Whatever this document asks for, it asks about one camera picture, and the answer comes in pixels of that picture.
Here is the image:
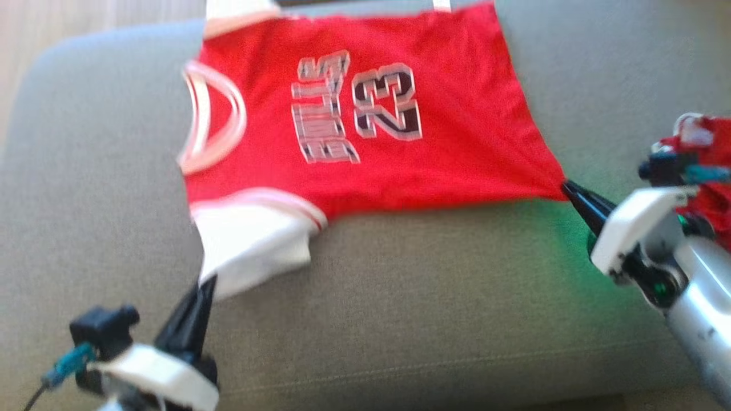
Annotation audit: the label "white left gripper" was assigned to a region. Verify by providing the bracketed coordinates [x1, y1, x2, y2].
[86, 275, 220, 411]

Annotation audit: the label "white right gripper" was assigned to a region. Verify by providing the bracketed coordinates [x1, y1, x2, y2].
[564, 182, 694, 297]

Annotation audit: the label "red shorts with white band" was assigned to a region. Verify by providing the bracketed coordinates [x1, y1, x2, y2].
[657, 114, 731, 252]

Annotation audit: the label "red basketball jersey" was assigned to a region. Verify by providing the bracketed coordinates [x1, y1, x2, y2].
[178, 0, 570, 301]

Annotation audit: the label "grey fabric couch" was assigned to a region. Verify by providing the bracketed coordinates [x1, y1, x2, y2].
[0, 0, 731, 411]

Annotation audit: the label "black cable with teal connector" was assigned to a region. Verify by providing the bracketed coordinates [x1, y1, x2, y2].
[23, 341, 95, 411]
[682, 164, 731, 184]

